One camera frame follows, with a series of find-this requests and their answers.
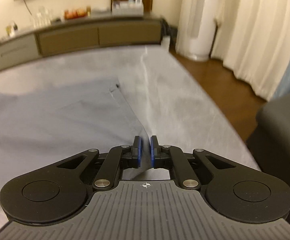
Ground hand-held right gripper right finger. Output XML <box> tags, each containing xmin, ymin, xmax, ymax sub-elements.
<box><xmin>150</xmin><ymin>135</ymin><xmax>237</xmax><ymax>189</ymax></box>

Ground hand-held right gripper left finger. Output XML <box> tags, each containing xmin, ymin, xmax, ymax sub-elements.
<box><xmin>57</xmin><ymin>135</ymin><xmax>143</xmax><ymax>190</ymax></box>

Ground grey pants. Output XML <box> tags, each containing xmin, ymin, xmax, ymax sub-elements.
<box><xmin>0</xmin><ymin>76</ymin><xmax>170</xmax><ymax>200</ymax></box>

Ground white bin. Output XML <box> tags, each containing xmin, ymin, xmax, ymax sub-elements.
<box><xmin>161</xmin><ymin>36</ymin><xmax>171</xmax><ymax>51</ymax></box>

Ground black bag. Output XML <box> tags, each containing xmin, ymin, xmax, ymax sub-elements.
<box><xmin>161</xmin><ymin>17</ymin><xmax>178</xmax><ymax>45</ymax></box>

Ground long brown grey sideboard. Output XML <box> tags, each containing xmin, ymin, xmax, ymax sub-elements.
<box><xmin>0</xmin><ymin>16</ymin><xmax>164</xmax><ymax>72</ymax></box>

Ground dark grey chair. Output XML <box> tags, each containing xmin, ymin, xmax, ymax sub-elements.
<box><xmin>245</xmin><ymin>90</ymin><xmax>290</xmax><ymax>225</ymax></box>

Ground white tower air purifier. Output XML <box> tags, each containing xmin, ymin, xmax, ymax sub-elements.
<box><xmin>176</xmin><ymin>0</ymin><xmax>217</xmax><ymax>62</ymax></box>

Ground grey organizer box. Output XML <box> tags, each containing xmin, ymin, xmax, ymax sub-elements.
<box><xmin>112</xmin><ymin>1</ymin><xmax>144</xmax><ymax>15</ymax></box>

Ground brown framed box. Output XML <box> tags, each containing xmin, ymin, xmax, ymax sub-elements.
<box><xmin>110</xmin><ymin>0</ymin><xmax>153</xmax><ymax>13</ymax></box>

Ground cream curtain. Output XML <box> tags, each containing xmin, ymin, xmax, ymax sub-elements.
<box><xmin>180</xmin><ymin>0</ymin><xmax>290</xmax><ymax>102</ymax></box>

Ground clear glass bottles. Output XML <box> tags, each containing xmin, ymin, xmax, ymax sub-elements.
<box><xmin>30</xmin><ymin>6</ymin><xmax>54</xmax><ymax>28</ymax></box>

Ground small yellowish jar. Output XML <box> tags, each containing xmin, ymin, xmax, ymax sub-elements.
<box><xmin>6</xmin><ymin>23</ymin><xmax>19</xmax><ymax>37</ymax></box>

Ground wall cable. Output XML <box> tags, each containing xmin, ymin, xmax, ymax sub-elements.
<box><xmin>22</xmin><ymin>0</ymin><xmax>34</xmax><ymax>15</ymax></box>

